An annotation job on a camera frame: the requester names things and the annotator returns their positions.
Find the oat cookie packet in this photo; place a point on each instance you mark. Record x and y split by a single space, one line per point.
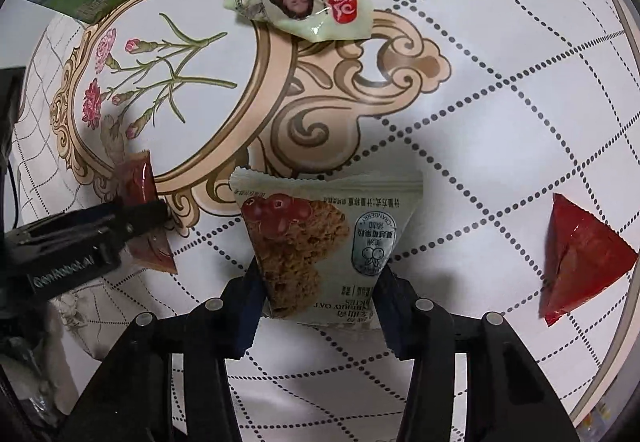
321 245

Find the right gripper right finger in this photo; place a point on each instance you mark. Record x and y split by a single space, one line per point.
418 328

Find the dark red brown snack packet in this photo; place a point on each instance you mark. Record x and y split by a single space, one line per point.
134 183

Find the red triangular snack packet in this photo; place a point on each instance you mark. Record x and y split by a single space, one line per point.
584 256

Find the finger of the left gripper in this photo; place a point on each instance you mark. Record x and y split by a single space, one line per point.
116 216

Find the white patterned bed mat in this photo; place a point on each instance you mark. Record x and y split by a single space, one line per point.
499 104

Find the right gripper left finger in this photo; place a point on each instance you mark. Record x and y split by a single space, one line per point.
223 326

